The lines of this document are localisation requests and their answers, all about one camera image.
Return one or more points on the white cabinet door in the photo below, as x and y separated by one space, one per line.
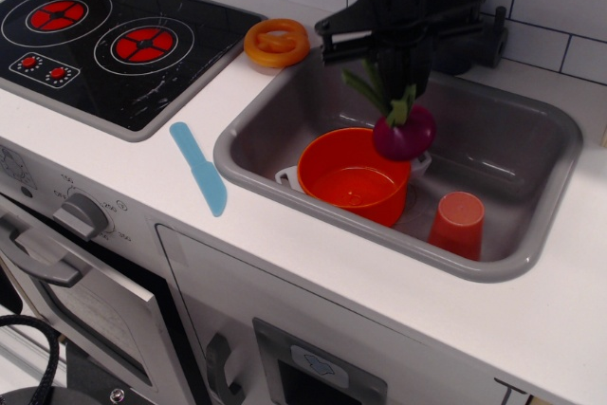
292 346

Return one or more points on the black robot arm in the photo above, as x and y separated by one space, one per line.
398 36

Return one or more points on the orange toy pretzel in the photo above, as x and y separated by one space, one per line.
277 43

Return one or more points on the grey cabinet door handle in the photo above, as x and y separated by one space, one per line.
217 356

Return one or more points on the grey oven knob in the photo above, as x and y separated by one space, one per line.
82 216

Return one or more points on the toy oven door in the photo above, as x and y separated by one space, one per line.
110 317

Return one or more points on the black toy faucet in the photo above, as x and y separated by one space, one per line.
457 55

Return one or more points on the orange plastic cup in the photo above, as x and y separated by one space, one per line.
458 225

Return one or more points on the grey plastic sink basin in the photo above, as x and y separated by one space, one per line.
514 153

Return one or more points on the orange toy pot white handles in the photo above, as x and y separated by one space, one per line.
343 168

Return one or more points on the grey oven door handle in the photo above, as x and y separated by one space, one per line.
39 255

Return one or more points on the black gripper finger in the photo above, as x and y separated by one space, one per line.
392 66
418 66

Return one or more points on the black toy stove top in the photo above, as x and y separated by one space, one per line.
124 67

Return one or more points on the purple toy beet green leaves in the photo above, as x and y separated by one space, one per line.
404 130

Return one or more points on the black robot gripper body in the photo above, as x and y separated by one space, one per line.
369 26

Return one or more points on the blue plastic toy knife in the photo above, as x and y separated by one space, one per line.
205 174

